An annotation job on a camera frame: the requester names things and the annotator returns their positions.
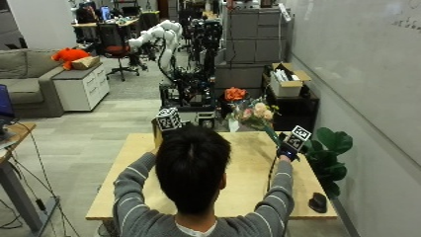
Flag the person's right hand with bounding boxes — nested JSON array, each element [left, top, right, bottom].
[[275, 131, 304, 163]]

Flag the pink and cream flower bouquet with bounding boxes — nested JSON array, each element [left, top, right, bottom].
[[228, 98, 284, 147]]

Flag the white marker cube right glove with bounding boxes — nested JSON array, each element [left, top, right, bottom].
[[286, 124, 314, 152]]

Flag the white marker cube glove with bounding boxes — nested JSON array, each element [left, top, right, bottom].
[[286, 124, 314, 152], [156, 107, 183, 132]]

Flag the black low shelf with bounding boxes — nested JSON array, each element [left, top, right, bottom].
[[263, 73, 322, 134]]

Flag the green leafy plant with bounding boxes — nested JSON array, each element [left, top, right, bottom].
[[302, 126, 356, 199]]

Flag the orange flower bunch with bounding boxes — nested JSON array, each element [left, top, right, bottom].
[[224, 86, 250, 103]]

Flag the open cardboard box with items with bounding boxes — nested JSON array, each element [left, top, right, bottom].
[[268, 62, 314, 99]]

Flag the small black object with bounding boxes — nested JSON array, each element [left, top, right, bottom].
[[307, 192, 330, 214]]

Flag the the person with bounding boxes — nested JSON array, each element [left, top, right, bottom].
[[111, 122, 296, 237]]

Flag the black robot rig cart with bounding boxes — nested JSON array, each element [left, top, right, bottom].
[[158, 19, 226, 130]]

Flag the white marker cube left glove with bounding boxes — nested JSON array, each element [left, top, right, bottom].
[[156, 107, 183, 132]]

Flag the grey filing cabinets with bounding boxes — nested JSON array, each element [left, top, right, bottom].
[[215, 7, 292, 99]]

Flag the black office chair red seat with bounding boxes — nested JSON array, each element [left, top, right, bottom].
[[95, 22, 143, 83]]

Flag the white drawer cabinet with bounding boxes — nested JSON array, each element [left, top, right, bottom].
[[52, 62, 112, 113]]

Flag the tan cardboard box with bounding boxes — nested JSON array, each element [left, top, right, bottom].
[[71, 55, 103, 71]]

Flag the cluttered office desk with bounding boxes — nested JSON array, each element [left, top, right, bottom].
[[71, 2, 143, 43]]

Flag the orange plush toy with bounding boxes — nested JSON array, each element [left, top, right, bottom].
[[51, 47, 92, 71]]

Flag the grey sofa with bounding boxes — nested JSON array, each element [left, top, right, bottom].
[[0, 48, 67, 119]]

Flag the wooden side desk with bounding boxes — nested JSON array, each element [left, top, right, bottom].
[[0, 121, 60, 234]]

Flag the blue laptop screen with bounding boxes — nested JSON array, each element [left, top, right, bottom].
[[0, 84, 16, 120]]

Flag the black cable on glove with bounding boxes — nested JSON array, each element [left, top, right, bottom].
[[264, 155, 280, 194]]

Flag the black cables under desk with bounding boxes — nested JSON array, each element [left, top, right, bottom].
[[0, 121, 83, 237]]

